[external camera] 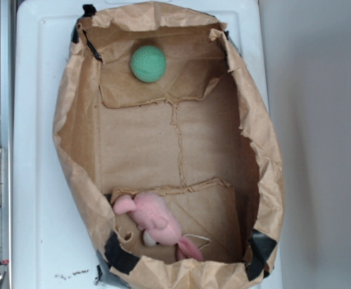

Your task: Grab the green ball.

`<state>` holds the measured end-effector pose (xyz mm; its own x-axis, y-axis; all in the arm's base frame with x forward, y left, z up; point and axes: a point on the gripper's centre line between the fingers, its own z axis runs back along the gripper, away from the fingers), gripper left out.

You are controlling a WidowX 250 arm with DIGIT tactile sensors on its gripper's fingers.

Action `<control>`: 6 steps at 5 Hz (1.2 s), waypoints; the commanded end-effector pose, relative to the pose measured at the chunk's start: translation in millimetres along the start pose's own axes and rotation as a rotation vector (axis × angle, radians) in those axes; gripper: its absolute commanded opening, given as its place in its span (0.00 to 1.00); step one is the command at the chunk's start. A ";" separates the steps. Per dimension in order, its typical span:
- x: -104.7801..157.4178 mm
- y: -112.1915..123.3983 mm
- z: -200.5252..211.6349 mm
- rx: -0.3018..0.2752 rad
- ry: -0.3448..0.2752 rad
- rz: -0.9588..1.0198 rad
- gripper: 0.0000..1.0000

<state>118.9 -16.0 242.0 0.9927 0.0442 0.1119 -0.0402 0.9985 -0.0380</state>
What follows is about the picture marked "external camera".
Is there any green foam ball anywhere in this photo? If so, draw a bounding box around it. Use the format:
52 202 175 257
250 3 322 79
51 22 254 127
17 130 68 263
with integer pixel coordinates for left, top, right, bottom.
130 45 166 83

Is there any brown paper bag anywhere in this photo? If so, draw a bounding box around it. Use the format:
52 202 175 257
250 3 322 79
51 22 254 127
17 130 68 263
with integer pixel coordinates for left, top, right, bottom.
53 2 284 288

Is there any pink plush bunny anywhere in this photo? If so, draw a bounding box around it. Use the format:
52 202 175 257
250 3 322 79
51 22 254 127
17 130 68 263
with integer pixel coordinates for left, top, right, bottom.
113 191 203 261

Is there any aluminium frame rail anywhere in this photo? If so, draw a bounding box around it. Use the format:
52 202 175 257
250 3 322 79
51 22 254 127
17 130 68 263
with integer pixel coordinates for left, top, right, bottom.
0 1 17 288

